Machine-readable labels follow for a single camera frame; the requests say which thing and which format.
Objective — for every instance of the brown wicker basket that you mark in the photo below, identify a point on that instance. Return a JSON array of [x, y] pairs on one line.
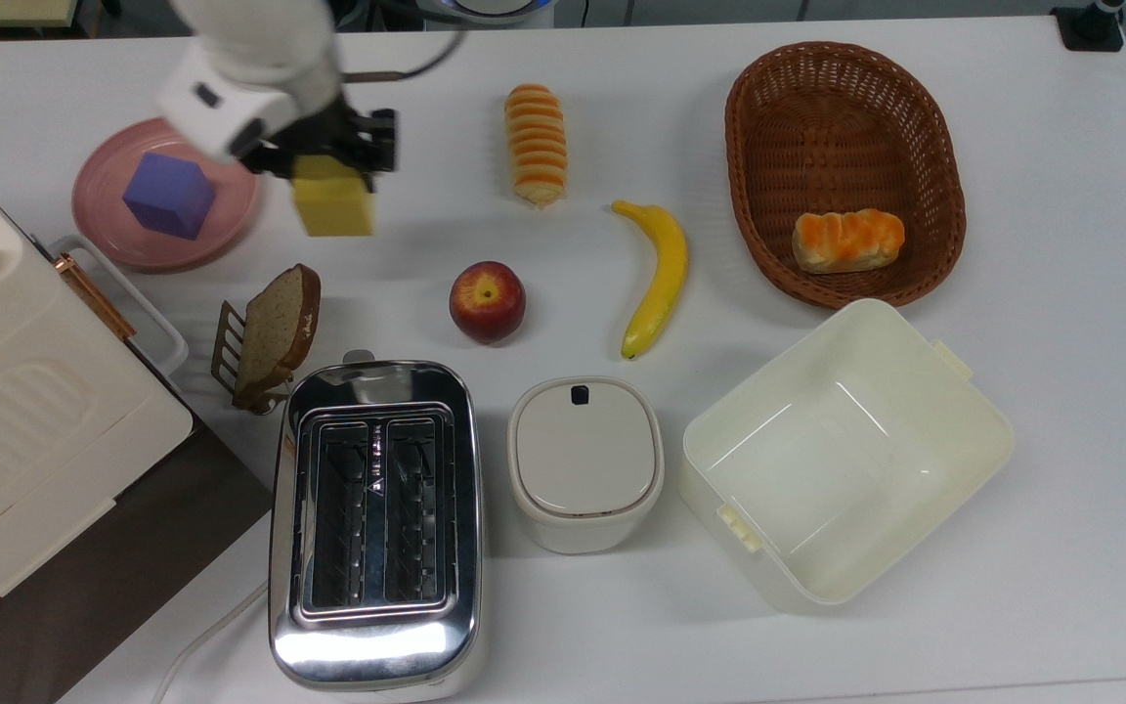
[[846, 127]]

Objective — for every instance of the yellow foam cube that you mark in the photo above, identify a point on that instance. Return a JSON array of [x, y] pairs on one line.
[[333, 205]]

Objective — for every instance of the pink round plate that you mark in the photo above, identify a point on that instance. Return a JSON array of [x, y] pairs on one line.
[[231, 210]]

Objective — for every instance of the purple foam cube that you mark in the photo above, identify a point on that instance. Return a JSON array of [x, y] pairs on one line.
[[170, 196]]

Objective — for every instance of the orange striped bread roll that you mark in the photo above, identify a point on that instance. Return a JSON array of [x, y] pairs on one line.
[[536, 145]]

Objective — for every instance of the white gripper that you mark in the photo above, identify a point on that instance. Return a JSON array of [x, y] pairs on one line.
[[221, 108]]

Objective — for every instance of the yellow banana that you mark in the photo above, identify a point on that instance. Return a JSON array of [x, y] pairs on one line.
[[661, 279]]

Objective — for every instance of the red apple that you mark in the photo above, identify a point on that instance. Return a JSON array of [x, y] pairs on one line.
[[487, 301]]

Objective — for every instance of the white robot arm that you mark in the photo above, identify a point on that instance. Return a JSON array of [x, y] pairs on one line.
[[260, 39]]

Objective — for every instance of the black clamp mount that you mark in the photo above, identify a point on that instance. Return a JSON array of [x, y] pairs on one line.
[[1089, 24]]

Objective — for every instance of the chrome two-slot toaster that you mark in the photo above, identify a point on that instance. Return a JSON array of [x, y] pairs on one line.
[[374, 528]]

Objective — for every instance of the pale yellow furniture top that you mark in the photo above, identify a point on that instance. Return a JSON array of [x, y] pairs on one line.
[[1, 10]]

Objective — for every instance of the cream plastic open box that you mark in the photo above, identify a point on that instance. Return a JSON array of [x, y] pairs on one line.
[[846, 460]]

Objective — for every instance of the brown wooden toast rack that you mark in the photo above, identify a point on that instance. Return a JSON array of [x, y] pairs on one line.
[[226, 342]]

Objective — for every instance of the brown bread slice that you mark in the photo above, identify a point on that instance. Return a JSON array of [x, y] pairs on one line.
[[278, 328]]

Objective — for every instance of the orange glazed bread loaf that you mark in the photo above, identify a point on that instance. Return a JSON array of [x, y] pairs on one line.
[[846, 241]]

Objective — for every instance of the white lidded canister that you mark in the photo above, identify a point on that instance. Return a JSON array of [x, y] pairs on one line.
[[584, 460]]

